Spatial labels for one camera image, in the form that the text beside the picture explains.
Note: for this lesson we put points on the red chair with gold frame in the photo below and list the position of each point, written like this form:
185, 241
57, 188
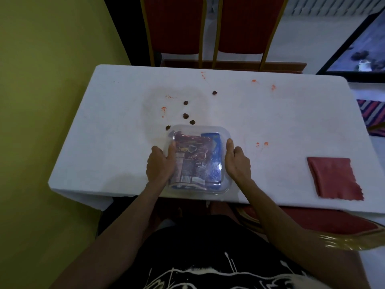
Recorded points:
318, 221
174, 24
249, 24

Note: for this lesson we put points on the white tablecloth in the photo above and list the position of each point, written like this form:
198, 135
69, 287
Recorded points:
285, 117

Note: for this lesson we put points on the red cloth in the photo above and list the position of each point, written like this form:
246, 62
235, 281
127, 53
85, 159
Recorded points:
332, 177

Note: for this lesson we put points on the striped rug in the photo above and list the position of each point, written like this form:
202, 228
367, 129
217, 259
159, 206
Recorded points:
373, 114

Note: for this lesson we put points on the person's left thumb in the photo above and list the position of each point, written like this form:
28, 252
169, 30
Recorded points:
172, 151

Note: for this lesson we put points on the blue snack packet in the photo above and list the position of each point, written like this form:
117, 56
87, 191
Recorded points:
215, 156

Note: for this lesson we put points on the person's right thumb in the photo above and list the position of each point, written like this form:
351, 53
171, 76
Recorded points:
229, 148

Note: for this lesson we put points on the clear plastic container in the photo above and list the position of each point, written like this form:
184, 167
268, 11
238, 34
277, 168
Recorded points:
219, 132

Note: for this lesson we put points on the person's right forearm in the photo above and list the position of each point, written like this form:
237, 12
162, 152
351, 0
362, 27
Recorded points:
285, 234

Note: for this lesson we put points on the person's left forearm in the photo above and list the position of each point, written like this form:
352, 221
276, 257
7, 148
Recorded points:
120, 234

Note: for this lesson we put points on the black shirt with white print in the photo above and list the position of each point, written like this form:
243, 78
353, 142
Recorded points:
216, 255

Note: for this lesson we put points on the person's right hand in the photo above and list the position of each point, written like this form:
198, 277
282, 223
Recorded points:
238, 165

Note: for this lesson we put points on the red snack packet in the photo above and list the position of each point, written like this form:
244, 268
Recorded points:
192, 159

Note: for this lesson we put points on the white radiator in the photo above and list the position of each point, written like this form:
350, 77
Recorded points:
324, 5

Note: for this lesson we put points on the black framed screen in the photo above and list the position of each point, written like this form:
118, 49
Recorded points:
361, 48

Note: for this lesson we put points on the person's left hand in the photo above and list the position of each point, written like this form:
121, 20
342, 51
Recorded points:
158, 167

